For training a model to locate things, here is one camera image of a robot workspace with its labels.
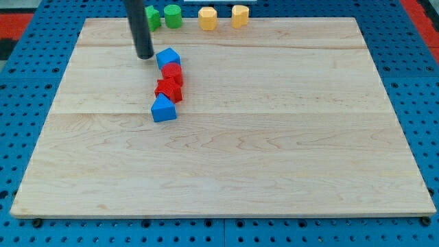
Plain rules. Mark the blue cube block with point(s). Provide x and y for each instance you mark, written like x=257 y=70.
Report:
x=166 y=56

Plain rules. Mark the blue triangle block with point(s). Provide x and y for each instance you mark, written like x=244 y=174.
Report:
x=163 y=109

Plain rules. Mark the red star block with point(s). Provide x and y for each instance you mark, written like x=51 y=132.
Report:
x=169 y=88

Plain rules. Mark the light wooden board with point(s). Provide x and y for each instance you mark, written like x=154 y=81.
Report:
x=282 y=118

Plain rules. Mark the red cylinder block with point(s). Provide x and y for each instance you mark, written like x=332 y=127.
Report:
x=173 y=70

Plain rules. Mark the yellow octagon block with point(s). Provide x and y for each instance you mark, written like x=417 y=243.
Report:
x=207 y=18

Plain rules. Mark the yellow heart block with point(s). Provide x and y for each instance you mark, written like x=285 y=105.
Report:
x=240 y=16

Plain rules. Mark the green cylinder block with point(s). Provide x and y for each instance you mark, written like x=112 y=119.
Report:
x=173 y=16

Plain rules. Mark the green star block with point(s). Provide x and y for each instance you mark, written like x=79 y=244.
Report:
x=153 y=18

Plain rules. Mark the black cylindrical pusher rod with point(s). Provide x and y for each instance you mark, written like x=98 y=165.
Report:
x=139 y=28

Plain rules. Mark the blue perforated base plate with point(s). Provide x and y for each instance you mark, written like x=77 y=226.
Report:
x=33 y=72

